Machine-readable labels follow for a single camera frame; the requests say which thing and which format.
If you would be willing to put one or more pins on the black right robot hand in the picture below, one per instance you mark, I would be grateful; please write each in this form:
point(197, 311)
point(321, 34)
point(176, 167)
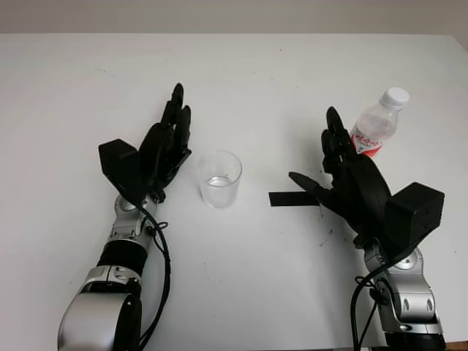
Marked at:
point(360, 186)

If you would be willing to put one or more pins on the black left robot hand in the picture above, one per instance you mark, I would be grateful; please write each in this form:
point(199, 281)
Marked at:
point(161, 146)

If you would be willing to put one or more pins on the clear water bottle red label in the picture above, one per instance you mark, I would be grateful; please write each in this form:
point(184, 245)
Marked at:
point(376, 120)

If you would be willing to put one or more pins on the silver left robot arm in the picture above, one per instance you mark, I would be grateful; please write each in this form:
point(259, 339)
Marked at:
point(106, 285)

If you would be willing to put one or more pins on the clear plastic cup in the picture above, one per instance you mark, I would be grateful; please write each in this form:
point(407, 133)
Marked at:
point(220, 183)

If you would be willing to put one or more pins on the black tape strip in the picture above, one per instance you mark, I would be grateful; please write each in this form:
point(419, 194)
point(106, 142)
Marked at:
point(289, 199)

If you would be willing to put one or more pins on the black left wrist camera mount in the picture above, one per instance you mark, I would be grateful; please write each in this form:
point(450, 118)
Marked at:
point(120, 164)

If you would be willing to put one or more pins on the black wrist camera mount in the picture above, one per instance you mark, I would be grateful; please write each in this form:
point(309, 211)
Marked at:
point(120, 164)
point(415, 215)

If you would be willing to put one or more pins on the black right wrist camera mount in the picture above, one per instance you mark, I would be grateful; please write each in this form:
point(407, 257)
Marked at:
point(415, 215)

